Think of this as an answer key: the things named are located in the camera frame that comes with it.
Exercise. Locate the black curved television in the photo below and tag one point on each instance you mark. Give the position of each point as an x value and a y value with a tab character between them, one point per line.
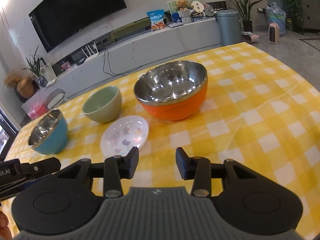
57	20

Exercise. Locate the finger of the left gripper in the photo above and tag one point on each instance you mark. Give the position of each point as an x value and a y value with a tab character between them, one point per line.
41	168

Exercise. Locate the grey blue trash bin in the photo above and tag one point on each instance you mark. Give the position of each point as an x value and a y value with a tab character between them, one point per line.
230	27

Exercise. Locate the blue water bottle bag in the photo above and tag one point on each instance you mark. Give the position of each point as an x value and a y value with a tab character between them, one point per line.
274	14

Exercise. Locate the small white sticker plate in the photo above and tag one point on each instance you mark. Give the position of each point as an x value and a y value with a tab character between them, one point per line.
124	134

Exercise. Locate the brown teddy bear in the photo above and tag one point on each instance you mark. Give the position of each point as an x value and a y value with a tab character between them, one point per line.
182	5

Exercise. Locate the person left hand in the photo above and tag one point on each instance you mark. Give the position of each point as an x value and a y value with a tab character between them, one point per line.
4	229

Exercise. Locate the yellow checkered tablecloth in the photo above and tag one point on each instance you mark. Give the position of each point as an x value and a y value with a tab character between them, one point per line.
257	111

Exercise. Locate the pink plastic box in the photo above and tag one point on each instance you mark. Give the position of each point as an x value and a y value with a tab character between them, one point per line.
37	110

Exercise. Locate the green ceramic bowl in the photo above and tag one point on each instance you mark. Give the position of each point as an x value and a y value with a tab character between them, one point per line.
104	105

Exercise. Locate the orange steel bowl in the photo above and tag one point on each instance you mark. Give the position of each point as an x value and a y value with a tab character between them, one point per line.
173	91

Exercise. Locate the potted snake plant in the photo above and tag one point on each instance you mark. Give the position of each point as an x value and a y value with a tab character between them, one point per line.
244	8

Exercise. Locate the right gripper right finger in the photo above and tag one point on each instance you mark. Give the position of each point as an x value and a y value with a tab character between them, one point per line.
200	170

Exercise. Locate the white wifi router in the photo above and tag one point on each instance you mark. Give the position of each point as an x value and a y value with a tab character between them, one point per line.
90	51

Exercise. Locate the blue glass vase plant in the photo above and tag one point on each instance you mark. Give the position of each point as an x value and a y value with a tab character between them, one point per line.
34	65

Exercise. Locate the brown ceramic vase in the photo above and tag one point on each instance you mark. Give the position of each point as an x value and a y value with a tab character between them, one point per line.
25	87

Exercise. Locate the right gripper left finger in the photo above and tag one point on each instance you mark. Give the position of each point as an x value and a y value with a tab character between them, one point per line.
113	170

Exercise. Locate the blue steel bowl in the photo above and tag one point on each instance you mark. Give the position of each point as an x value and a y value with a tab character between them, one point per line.
50	135

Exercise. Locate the blue snack bag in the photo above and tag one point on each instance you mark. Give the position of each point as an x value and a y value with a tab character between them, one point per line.
156	18

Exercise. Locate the white tv console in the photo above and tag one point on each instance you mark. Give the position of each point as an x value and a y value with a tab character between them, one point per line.
125	57

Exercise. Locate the pink small heater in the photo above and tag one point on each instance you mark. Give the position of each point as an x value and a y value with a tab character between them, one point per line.
273	33

